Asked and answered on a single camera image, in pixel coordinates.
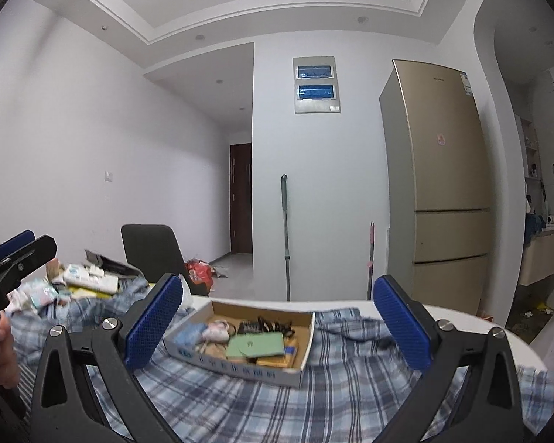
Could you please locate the pink white plush toy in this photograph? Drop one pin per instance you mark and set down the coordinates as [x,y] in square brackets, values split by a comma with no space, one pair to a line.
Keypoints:
[217,330]

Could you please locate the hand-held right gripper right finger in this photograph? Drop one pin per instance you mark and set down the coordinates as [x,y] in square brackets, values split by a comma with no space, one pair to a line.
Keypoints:
[399,323]

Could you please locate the white cardboard box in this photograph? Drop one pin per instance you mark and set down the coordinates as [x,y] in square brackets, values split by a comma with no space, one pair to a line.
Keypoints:
[240,371]

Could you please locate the white wall shelf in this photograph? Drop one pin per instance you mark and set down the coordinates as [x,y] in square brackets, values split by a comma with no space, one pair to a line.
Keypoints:
[531,147]

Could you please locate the pile of small packets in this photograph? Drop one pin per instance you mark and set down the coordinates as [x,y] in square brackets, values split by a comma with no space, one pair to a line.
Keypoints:
[37,297]

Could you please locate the beige vanity cabinet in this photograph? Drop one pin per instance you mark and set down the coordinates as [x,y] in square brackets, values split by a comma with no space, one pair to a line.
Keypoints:
[540,258]

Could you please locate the grey electrical panel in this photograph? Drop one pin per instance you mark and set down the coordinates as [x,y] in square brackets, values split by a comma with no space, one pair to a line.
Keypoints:
[316,85]

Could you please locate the blue plaid cloth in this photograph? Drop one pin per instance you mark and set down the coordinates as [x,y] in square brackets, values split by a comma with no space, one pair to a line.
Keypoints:
[351,378]

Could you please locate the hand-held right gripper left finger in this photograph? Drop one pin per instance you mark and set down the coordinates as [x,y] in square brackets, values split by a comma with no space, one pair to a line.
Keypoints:
[154,318]

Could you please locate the black chair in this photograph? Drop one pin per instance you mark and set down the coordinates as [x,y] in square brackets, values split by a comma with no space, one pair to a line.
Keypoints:
[147,249]

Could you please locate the gold refrigerator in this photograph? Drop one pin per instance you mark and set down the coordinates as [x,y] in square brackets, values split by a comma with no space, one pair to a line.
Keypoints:
[438,194]

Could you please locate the dark wooden door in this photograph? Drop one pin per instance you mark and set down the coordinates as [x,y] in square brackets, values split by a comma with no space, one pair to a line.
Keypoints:
[241,198]

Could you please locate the blue towel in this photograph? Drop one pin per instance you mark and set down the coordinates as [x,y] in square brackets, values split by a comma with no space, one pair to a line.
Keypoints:
[533,228]

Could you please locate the blue tissue pack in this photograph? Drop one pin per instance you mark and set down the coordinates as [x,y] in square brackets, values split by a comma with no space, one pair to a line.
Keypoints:
[189,334]

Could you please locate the dark grey bag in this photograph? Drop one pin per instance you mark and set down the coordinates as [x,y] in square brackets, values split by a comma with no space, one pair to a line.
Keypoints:
[108,263]

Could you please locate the person's left hand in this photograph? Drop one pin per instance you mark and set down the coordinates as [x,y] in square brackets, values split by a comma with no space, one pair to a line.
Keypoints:
[4,350]

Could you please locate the white printed box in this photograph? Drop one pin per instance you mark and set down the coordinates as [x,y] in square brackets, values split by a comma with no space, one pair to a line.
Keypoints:
[90,279]

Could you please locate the yellow blue cigarette pack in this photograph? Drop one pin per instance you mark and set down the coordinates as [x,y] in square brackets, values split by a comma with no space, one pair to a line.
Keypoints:
[277,361]

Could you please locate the green pouch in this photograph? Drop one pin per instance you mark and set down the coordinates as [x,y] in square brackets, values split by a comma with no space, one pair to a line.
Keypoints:
[254,346]

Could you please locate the white wall switch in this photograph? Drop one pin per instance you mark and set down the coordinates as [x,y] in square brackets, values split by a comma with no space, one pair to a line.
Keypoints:
[109,176]

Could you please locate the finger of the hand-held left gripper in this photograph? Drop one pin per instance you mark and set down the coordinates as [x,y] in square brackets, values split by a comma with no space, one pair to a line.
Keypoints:
[23,260]
[16,242]

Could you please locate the red bag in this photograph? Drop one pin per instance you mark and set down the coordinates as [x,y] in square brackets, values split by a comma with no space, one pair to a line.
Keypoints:
[198,272]

